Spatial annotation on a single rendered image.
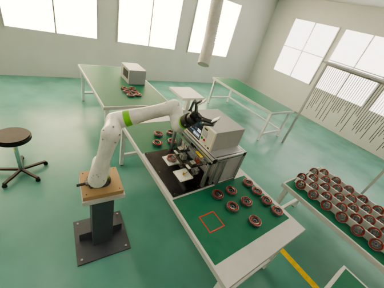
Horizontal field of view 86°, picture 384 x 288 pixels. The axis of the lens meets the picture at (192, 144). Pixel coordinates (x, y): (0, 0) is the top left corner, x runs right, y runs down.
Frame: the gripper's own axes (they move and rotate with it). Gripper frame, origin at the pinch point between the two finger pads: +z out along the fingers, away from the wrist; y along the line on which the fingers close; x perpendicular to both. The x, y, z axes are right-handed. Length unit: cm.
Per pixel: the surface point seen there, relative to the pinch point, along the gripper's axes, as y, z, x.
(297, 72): 272, -201, -655
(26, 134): -81, -208, 39
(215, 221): 81, -51, 27
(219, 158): 53, -48, -19
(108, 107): -45, -204, -53
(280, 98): 327, -285, -621
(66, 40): -222, -418, -202
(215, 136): 35, -43, -27
